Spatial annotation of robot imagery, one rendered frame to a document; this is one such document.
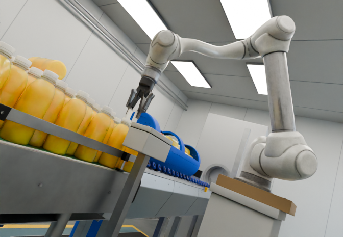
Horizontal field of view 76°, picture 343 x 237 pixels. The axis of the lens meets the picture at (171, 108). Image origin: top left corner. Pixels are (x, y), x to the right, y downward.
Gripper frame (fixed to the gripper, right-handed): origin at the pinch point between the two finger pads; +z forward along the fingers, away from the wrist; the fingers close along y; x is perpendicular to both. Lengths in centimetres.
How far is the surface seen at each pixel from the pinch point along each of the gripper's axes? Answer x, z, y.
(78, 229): -23, 62, 20
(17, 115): 50, 17, -8
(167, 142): -3.2, 5.6, -21.2
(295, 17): -180, -227, -34
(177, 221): -121, 55, 5
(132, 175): 4.1, 22.8, -16.0
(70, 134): 32.8, 16.9, -8.2
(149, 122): -22.8, -4.7, 5.4
